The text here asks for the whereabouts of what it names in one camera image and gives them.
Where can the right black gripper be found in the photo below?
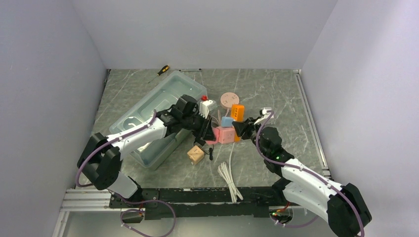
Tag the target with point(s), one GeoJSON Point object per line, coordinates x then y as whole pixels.
{"type": "Point", "coordinates": [244, 128]}

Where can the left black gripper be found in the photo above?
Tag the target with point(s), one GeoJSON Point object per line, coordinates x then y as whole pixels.
{"type": "Point", "coordinates": [205, 132]}

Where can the black power adapter plug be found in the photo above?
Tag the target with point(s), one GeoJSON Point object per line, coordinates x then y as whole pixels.
{"type": "Point", "coordinates": [199, 142]}

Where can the dark pink plug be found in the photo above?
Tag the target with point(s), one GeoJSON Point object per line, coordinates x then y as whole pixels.
{"type": "Point", "coordinates": [213, 137]}

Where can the orange power strip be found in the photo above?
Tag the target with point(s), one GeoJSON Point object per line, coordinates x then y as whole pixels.
{"type": "Point", "coordinates": [237, 112]}

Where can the beige cube socket adapter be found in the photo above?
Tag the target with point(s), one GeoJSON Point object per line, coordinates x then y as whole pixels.
{"type": "Point", "coordinates": [195, 154]}

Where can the round pink power socket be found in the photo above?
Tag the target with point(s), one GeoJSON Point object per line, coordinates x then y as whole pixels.
{"type": "Point", "coordinates": [228, 99]}

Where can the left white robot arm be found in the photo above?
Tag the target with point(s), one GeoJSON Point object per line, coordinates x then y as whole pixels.
{"type": "Point", "coordinates": [102, 157]}

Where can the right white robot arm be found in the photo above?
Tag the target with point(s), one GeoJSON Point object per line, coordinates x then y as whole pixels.
{"type": "Point", "coordinates": [341, 206]}

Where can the pink square socket adapter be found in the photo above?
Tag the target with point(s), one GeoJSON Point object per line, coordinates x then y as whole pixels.
{"type": "Point", "coordinates": [226, 135]}

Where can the blue small adapter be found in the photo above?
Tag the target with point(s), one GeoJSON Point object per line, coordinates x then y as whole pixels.
{"type": "Point", "coordinates": [226, 122]}

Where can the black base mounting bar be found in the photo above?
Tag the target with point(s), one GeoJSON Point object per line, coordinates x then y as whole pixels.
{"type": "Point", "coordinates": [258, 202]}

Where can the small orange black screwdriver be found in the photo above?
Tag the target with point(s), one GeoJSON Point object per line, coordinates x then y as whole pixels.
{"type": "Point", "coordinates": [160, 72]}

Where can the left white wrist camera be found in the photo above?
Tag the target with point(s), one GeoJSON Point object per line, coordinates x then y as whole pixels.
{"type": "Point", "coordinates": [206, 105]}

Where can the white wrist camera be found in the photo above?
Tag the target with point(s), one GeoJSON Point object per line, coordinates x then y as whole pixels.
{"type": "Point", "coordinates": [206, 105]}
{"type": "Point", "coordinates": [264, 113]}

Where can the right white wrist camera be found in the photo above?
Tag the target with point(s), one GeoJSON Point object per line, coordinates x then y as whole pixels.
{"type": "Point", "coordinates": [264, 113]}

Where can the aluminium frame rail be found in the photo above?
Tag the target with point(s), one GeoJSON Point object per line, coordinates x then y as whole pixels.
{"type": "Point", "coordinates": [80, 200]}

